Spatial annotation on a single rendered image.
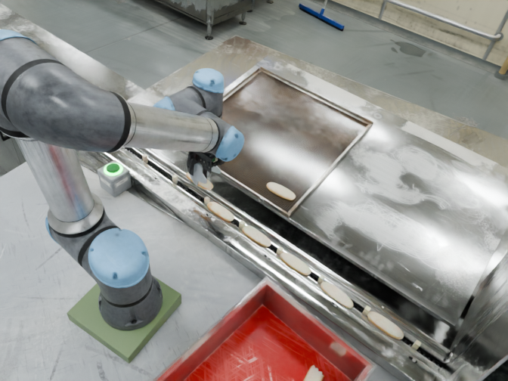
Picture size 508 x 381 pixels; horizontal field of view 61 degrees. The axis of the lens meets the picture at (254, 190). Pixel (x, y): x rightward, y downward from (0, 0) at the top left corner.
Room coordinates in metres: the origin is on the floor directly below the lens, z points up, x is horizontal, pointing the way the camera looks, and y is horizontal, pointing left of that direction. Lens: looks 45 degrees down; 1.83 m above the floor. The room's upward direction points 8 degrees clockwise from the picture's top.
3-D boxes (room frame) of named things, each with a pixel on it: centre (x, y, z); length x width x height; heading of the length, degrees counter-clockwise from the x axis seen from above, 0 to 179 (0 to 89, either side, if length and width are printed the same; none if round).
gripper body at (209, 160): (0.91, 0.14, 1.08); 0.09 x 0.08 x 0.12; 57
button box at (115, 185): (0.95, 0.44, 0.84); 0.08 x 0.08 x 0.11; 57
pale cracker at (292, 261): (0.73, -0.14, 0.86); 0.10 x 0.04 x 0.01; 57
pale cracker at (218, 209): (0.88, 0.09, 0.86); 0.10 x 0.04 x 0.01; 57
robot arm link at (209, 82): (0.91, 0.15, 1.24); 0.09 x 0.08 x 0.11; 146
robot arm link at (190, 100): (0.82, 0.19, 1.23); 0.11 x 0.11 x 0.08; 56
